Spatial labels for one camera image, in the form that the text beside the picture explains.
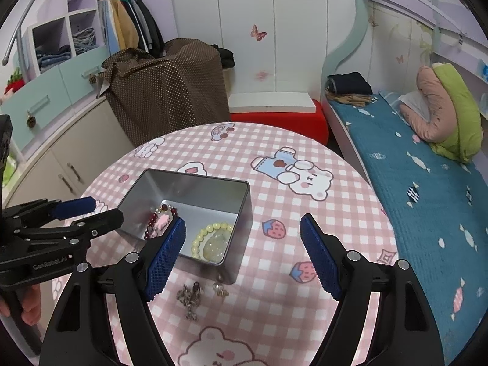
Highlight pink charm jewelry cluster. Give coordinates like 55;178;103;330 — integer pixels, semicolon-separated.
146;213;173;239

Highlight grey metal tin box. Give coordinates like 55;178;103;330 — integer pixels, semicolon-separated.
117;169;253;285

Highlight mint drawer unit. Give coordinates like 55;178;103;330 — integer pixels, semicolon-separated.
1;46;108;149

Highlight green and pink quilt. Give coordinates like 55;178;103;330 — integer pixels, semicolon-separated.
399;63;483;163

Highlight red stool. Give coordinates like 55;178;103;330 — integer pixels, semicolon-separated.
231;99;329;145

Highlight pale yellow bead bracelet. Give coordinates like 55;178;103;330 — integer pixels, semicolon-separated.
190;221;234;263

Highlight white board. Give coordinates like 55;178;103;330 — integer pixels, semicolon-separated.
228;92;316;113

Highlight small pearl earring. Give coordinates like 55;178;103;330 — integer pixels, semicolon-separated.
213;282;229;298

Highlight teal bed sheet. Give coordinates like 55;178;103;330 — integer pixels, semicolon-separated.
329;95;487;363

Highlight pale jade pendant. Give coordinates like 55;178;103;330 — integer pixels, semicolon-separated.
202;233;228;264

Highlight beige cabinet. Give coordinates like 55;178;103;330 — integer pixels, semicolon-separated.
3;99;133;206

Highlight hanging clothes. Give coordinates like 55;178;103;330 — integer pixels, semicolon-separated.
98;0;165;58

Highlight brown polka dot cloth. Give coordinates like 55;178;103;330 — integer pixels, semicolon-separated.
99;38;231;147

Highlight mint bunk bed frame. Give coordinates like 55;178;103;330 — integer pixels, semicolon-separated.
319;0;488;100

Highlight left hand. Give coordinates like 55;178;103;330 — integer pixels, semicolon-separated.
13;284;41;326

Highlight white cubby shelf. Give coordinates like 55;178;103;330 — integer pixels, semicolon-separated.
19;0;108;80

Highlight pink checkered tablecloth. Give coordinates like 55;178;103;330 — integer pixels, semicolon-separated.
85;123;398;365

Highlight silver chain jewelry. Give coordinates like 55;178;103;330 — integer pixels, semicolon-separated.
176;281;202;321

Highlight dark red bead bracelet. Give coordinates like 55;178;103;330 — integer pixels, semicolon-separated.
144;204;180;241

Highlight white pillow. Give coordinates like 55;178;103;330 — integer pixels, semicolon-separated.
399;91;430;121

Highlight folded dark clothes stack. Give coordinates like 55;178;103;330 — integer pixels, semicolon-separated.
325;72;373;107

